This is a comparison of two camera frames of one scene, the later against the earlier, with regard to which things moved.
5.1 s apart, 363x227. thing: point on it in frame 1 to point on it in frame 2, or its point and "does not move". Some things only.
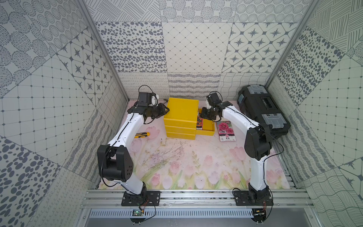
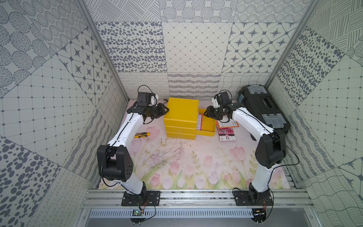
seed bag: (199, 126) to (226, 122)
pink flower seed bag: (225, 131) does not move
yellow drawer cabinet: (181, 120) does not move
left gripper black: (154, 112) does not move
